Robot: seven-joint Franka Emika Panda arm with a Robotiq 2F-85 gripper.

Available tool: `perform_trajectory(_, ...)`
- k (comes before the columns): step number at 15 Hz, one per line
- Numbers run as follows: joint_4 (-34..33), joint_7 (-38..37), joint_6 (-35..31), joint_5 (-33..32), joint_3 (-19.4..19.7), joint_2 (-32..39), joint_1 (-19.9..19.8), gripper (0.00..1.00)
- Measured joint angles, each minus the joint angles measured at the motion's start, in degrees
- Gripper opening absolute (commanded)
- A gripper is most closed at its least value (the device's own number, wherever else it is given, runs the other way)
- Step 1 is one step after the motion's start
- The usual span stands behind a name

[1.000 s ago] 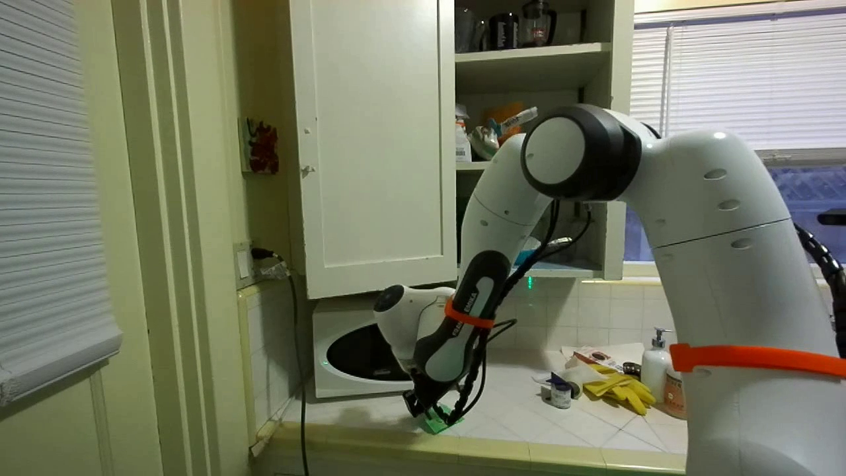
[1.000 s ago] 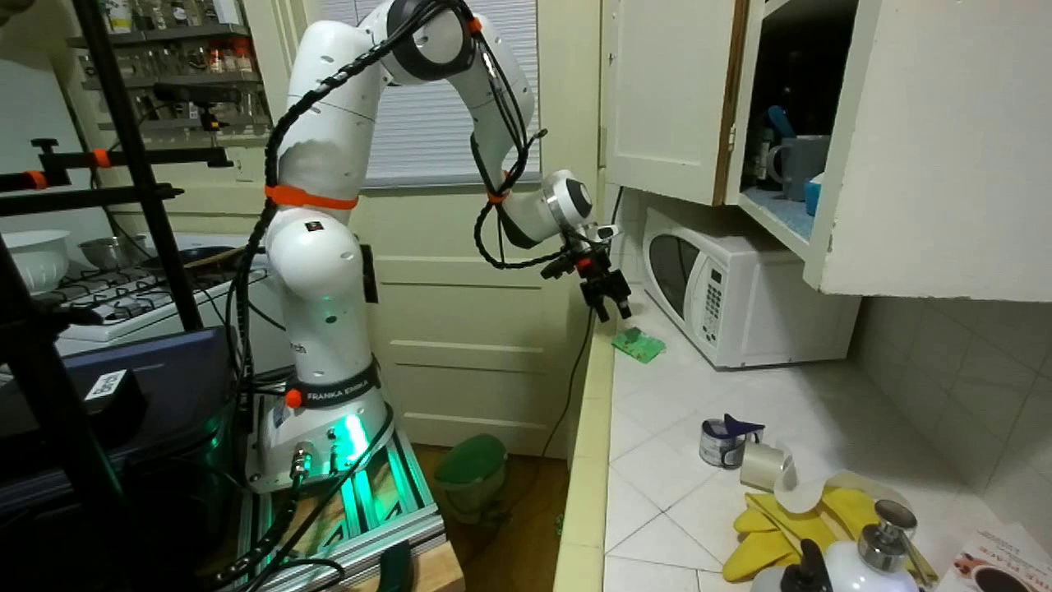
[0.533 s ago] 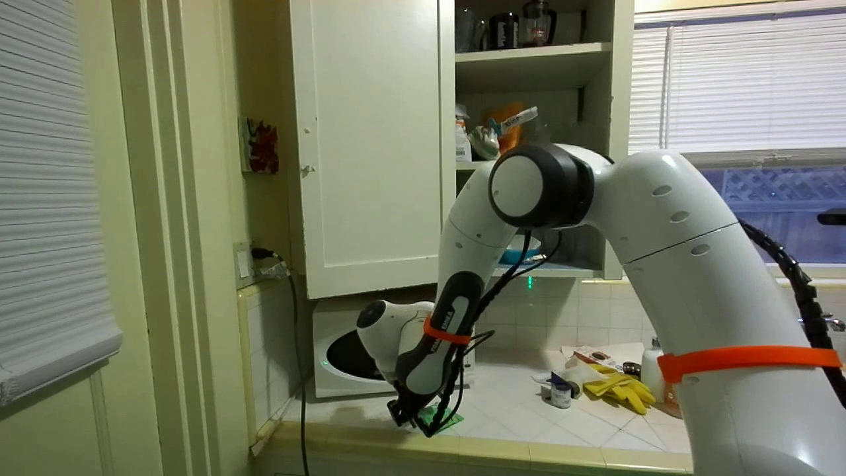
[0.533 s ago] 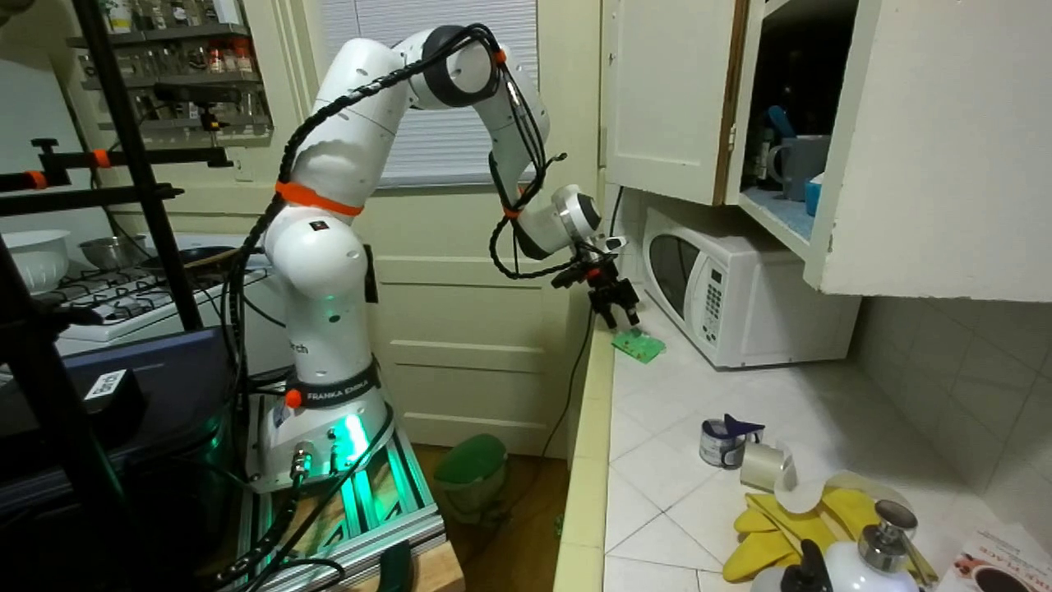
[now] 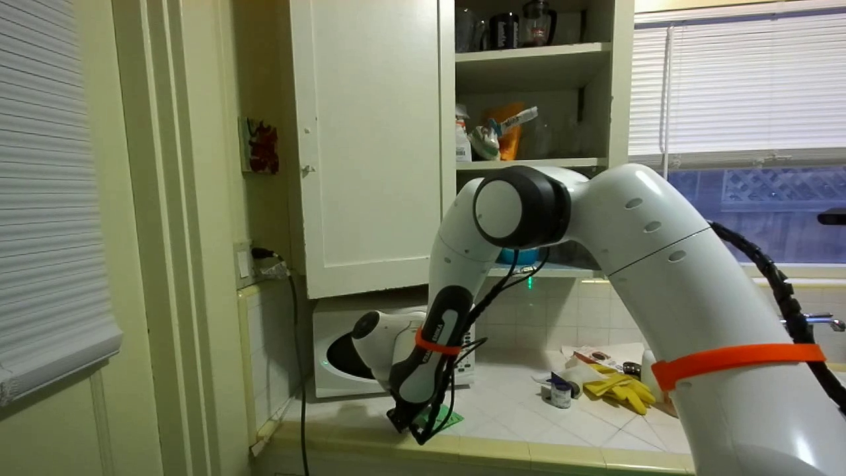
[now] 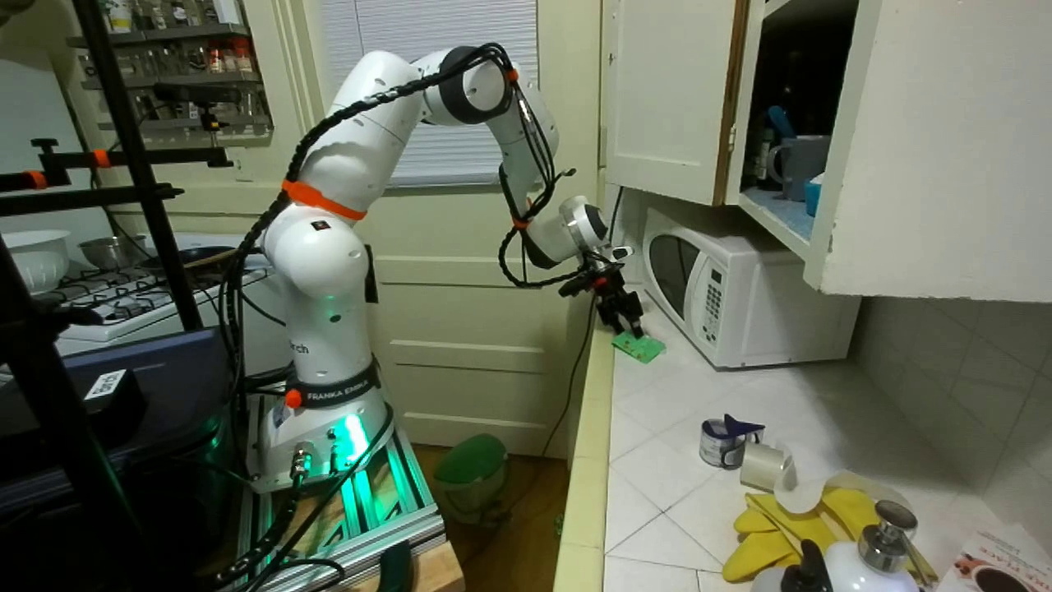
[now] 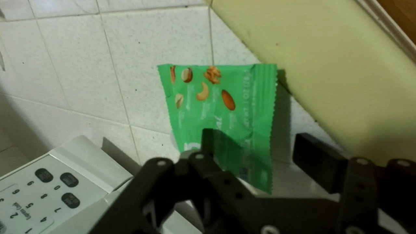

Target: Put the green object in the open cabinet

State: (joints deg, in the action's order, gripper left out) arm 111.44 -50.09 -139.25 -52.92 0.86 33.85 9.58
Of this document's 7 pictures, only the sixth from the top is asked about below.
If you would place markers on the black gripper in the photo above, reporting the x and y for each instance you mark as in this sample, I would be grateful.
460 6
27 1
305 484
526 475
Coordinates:
592 284

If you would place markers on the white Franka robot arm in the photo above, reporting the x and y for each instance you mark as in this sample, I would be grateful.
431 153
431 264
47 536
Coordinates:
324 284

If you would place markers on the closed cream cabinet door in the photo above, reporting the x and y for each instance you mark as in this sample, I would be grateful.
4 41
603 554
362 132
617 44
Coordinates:
670 95

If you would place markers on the open cream cabinet door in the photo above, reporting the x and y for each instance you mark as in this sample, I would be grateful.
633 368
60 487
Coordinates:
956 144

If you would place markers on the white microwave oven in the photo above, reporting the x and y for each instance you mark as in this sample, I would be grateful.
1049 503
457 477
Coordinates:
734 301

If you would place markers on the green bucket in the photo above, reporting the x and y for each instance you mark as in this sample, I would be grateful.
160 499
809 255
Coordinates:
470 472

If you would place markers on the light blue container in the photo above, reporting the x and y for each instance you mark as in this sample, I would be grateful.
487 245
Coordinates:
812 194

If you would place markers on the grey mug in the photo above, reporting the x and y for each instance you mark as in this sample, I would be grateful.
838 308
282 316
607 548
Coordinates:
801 165

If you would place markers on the yellow rubber glove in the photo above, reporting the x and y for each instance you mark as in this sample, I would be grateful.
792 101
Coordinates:
851 510
768 536

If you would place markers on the white kettle with silver lid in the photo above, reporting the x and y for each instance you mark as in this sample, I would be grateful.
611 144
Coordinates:
874 559

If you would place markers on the white window blind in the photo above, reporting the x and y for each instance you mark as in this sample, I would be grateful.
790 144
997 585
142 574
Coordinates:
362 33

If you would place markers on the white printed book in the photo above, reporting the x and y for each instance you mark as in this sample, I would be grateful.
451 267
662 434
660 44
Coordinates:
1003 564

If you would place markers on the dark blue equipment box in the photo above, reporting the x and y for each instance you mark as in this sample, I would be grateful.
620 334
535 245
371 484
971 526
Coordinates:
165 395

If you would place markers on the white gas stove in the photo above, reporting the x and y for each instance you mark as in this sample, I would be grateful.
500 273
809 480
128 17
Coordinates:
132 296

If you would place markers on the black box with white label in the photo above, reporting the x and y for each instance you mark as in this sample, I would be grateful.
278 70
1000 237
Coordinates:
115 398

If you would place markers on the small metal bowl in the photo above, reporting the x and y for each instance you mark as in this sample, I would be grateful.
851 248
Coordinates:
100 251

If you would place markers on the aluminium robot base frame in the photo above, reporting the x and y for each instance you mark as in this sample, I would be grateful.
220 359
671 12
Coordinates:
371 503

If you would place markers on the black metal stand frame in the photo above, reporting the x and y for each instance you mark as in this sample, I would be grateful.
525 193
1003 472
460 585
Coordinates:
142 186

